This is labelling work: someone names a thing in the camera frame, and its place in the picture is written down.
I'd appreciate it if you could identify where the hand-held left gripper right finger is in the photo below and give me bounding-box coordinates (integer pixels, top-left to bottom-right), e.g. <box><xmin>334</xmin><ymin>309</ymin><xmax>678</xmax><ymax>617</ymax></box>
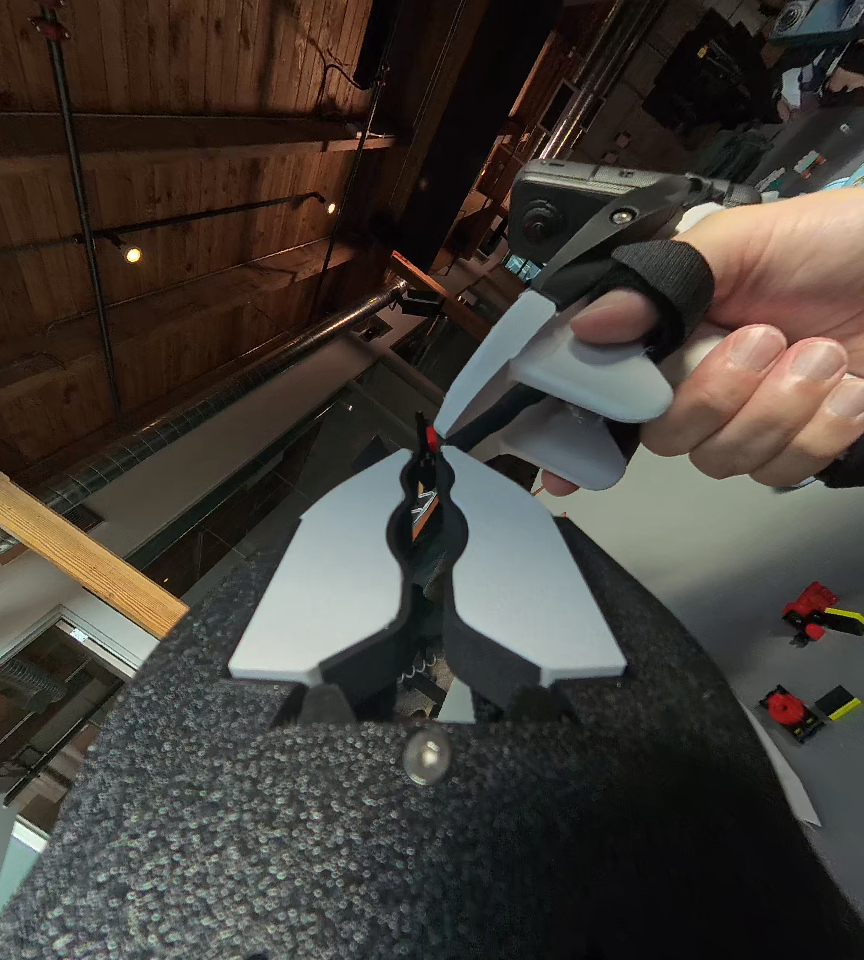
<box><xmin>438</xmin><ymin>444</ymin><xmax>629</xmax><ymax>688</ymax></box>

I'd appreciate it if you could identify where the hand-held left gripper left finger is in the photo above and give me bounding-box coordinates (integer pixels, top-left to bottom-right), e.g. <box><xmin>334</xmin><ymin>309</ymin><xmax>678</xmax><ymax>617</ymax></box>
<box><xmin>228</xmin><ymin>447</ymin><xmax>416</xmax><ymax>687</ymax></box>

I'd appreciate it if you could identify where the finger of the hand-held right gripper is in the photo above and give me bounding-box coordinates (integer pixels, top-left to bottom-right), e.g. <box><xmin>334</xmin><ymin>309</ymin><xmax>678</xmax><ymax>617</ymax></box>
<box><xmin>432</xmin><ymin>290</ymin><xmax>562</xmax><ymax>447</ymax></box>

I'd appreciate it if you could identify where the small red black lego assembly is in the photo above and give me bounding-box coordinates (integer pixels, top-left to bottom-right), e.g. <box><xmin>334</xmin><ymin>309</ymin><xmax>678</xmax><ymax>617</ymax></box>
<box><xmin>405</xmin><ymin>417</ymin><xmax>458</xmax><ymax>550</ymax></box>

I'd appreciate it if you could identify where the black red yellow lego build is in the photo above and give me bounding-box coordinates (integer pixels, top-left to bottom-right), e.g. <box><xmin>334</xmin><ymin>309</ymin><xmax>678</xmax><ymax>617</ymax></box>
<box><xmin>782</xmin><ymin>581</ymin><xmax>864</xmax><ymax>646</ymax></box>

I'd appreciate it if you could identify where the black lego plate red wheel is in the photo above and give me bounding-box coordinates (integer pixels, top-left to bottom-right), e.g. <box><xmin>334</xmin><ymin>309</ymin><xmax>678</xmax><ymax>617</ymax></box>
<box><xmin>758</xmin><ymin>684</ymin><xmax>827</xmax><ymax>744</ymax></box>

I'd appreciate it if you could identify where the black yellow lego slope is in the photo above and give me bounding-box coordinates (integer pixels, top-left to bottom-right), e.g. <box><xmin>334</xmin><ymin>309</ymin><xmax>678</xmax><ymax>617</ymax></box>
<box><xmin>813</xmin><ymin>684</ymin><xmax>863</xmax><ymax>723</ymax></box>

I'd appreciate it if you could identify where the person's right hand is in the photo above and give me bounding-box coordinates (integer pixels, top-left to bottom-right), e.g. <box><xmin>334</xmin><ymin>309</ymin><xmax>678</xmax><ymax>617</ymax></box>
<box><xmin>534</xmin><ymin>180</ymin><xmax>864</xmax><ymax>498</ymax></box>

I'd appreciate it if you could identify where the black hanging monitor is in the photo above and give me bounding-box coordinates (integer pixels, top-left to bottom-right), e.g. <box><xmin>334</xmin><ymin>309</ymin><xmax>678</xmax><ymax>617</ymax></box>
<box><xmin>398</xmin><ymin>284</ymin><xmax>446</xmax><ymax>321</ymax></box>

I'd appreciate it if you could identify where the light wooden beam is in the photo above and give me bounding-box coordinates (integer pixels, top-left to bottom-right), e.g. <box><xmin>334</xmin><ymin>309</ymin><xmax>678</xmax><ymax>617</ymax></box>
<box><xmin>0</xmin><ymin>465</ymin><xmax>193</xmax><ymax>640</ymax></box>

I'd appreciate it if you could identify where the long ceiling duct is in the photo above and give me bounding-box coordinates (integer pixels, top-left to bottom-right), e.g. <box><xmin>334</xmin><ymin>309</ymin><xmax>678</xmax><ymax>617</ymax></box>
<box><xmin>0</xmin><ymin>285</ymin><xmax>406</xmax><ymax>579</ymax></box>

